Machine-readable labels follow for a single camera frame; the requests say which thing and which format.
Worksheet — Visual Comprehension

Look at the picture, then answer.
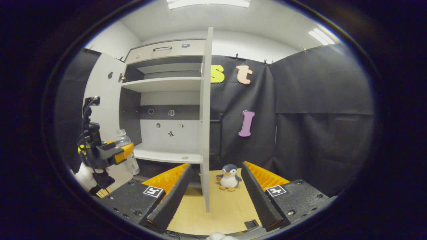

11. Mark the white cabinet drawer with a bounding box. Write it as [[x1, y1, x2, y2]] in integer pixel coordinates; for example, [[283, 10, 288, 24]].
[[125, 40, 205, 65]]

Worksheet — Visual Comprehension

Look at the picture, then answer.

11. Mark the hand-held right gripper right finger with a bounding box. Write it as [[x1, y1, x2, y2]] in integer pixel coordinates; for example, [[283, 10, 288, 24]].
[[241, 161, 329, 232]]

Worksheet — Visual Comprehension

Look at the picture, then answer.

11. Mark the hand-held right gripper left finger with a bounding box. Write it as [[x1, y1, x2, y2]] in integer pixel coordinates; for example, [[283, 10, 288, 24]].
[[100, 163, 193, 232]]

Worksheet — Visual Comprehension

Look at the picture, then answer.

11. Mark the clear bottle with red label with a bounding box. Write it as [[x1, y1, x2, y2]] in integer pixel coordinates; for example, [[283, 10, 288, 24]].
[[115, 129, 140, 175]]

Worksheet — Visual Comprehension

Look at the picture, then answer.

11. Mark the ceiling light panel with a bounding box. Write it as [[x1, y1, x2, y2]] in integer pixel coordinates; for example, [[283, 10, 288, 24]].
[[167, 0, 251, 9], [309, 28, 335, 46]]

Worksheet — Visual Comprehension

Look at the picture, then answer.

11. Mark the white and grey cabinet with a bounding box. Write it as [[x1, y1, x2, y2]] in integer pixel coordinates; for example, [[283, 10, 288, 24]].
[[119, 39, 214, 187]]

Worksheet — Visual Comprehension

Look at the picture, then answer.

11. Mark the penguin plush toy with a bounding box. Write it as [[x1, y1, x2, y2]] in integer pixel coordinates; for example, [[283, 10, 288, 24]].
[[216, 164, 243, 192]]

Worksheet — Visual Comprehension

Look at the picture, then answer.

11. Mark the white cabinet door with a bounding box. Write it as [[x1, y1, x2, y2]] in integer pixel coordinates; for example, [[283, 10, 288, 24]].
[[83, 53, 134, 192], [199, 27, 222, 213]]

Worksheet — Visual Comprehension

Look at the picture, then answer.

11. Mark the black backdrop cloth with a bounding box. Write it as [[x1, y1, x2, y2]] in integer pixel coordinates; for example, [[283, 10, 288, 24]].
[[55, 43, 374, 197]]

